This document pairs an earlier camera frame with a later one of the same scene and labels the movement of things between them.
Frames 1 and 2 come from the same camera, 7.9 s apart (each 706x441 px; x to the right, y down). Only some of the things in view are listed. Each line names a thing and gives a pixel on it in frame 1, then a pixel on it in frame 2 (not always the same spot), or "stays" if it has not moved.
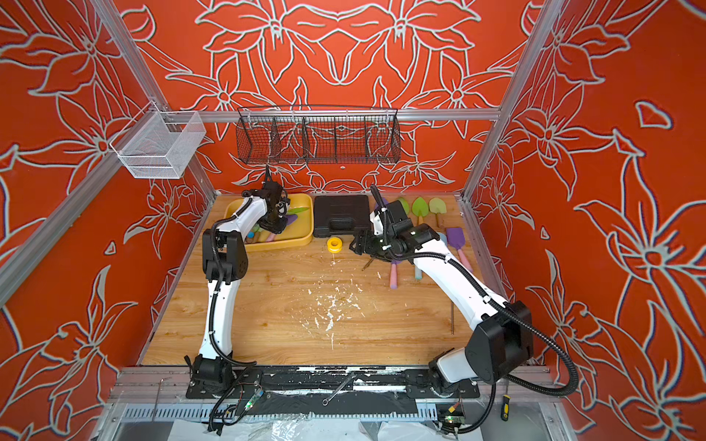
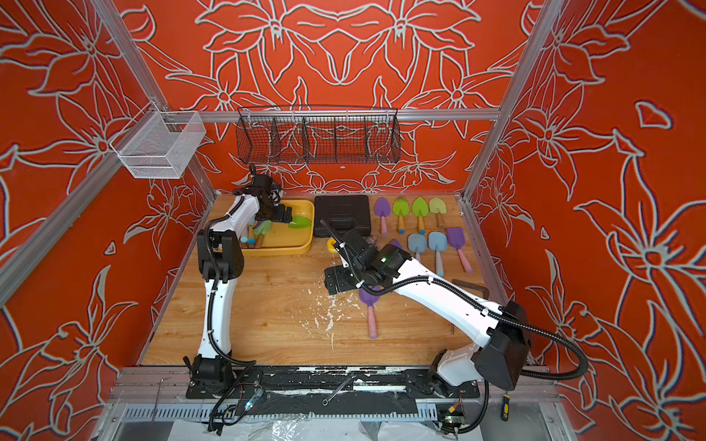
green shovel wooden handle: x=419 y=209 stays
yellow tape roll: x=334 y=244 stays
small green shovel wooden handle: x=296 y=210 → x=300 y=222
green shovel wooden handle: x=438 y=206 stays
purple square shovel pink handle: x=456 y=239 stays
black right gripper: x=369 y=243 → x=344 y=280
